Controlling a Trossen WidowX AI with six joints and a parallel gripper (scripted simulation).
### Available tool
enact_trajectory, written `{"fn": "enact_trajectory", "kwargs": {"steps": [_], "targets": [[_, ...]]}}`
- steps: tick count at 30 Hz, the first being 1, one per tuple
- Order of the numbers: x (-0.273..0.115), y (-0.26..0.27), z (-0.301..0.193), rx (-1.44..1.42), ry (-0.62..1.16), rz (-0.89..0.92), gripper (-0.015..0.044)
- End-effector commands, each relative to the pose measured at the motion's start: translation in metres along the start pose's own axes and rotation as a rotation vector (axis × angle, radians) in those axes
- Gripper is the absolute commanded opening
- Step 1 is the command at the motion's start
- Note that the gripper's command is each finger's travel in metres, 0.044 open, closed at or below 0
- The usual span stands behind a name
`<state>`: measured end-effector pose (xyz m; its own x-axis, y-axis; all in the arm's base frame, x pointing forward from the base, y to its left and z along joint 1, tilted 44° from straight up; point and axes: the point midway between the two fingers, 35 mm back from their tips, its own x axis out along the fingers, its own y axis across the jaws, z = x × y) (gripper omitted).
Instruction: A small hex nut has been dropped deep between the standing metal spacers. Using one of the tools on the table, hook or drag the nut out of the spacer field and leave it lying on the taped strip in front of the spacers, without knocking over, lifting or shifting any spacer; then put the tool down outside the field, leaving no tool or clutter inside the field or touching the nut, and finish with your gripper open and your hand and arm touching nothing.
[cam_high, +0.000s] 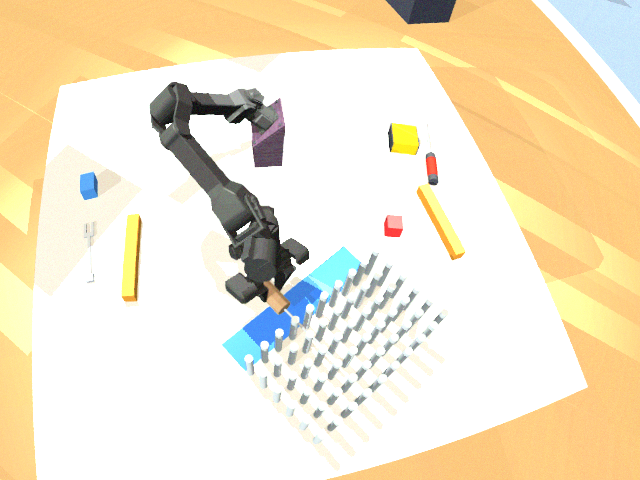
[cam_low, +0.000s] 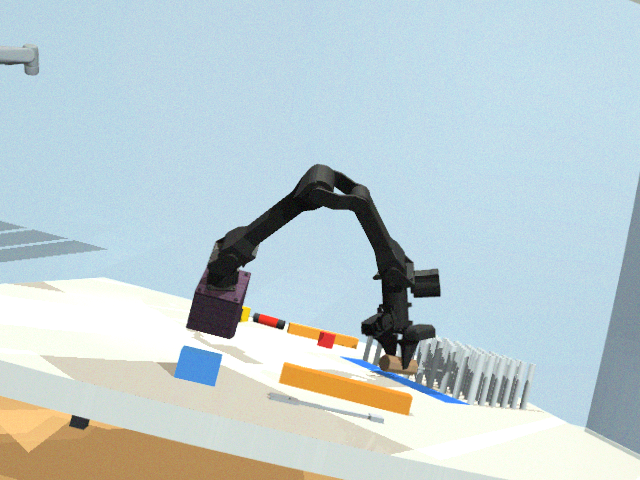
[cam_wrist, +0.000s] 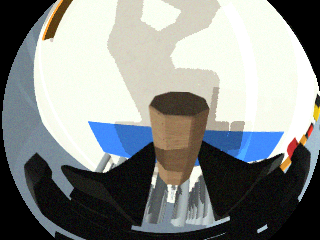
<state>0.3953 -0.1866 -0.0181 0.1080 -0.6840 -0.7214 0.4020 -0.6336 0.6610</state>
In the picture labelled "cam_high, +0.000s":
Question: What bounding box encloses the small red cube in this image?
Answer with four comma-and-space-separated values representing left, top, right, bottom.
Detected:
383, 214, 404, 238

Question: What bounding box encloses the light blue flat strip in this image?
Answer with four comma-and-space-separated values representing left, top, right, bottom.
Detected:
221, 246, 361, 371

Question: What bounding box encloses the red-handled screwdriver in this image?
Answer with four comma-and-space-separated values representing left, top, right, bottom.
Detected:
425, 119, 439, 186

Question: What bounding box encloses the blue block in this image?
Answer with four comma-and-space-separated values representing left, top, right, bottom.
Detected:
80, 171, 98, 200

